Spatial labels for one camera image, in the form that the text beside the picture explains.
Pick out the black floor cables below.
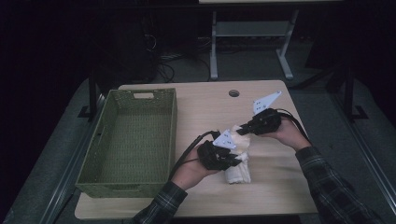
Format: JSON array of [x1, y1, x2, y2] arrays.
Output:
[[143, 34, 213, 83]]

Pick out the aluminium rail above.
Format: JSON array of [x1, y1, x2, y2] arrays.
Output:
[[330, 92, 396, 216], [38, 92, 107, 224]]

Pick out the white towel with brown print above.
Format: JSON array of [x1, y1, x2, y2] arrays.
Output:
[[223, 124, 252, 185]]

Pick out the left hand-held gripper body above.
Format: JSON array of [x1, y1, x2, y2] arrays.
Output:
[[197, 129, 237, 172]]

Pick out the person's left hand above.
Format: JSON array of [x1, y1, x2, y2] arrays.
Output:
[[171, 144, 219, 190]]

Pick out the left hand-held gripper black cable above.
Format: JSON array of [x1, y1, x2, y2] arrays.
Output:
[[167, 130, 220, 181]]

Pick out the person's right hand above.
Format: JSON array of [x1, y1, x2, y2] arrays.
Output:
[[260, 116, 312, 152]]

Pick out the green woven basket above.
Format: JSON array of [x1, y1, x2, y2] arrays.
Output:
[[75, 88, 178, 199]]

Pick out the black metal stand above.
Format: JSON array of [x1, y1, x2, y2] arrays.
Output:
[[344, 66, 370, 122], [78, 66, 101, 122]]

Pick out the grey metal table frame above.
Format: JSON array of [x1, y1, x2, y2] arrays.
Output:
[[209, 8, 300, 81]]

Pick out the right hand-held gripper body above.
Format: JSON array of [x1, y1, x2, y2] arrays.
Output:
[[248, 91, 283, 135]]

